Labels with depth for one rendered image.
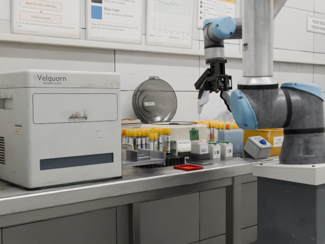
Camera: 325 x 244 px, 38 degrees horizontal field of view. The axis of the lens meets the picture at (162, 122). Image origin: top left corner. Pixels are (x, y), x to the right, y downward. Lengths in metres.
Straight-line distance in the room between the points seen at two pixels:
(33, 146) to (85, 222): 0.92
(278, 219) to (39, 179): 0.67
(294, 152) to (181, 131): 0.61
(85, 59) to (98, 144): 0.78
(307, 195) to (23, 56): 1.16
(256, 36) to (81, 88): 0.49
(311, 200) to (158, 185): 0.43
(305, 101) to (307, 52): 1.82
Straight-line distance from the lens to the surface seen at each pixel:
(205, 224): 2.53
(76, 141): 1.25
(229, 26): 1.64
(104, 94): 1.29
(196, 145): 1.61
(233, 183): 1.64
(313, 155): 1.36
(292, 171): 1.31
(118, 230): 2.17
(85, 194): 1.23
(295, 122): 1.37
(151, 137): 1.50
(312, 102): 1.37
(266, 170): 1.36
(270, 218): 1.41
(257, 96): 1.31
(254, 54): 1.32
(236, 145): 1.83
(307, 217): 1.33
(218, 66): 1.72
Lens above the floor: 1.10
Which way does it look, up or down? 3 degrees down
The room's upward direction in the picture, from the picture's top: straight up
